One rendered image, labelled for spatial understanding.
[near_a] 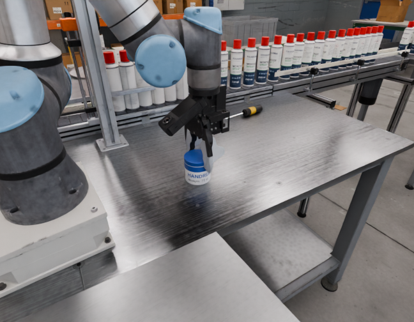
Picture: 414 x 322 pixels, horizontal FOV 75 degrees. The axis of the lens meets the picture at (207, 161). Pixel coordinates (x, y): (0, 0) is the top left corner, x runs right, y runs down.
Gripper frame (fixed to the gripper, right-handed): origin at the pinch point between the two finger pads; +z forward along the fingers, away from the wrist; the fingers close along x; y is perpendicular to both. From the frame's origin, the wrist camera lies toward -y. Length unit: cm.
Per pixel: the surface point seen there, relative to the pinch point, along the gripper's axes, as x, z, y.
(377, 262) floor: -25, 88, 98
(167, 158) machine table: 13.7, 4.7, -2.5
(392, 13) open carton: 203, 0, 522
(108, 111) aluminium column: 31.3, -6.7, -12.5
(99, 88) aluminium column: 30.4, -14.4, -13.8
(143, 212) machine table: -4.3, 4.6, -17.8
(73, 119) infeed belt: 48, 0, -21
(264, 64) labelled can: 40, -9, 61
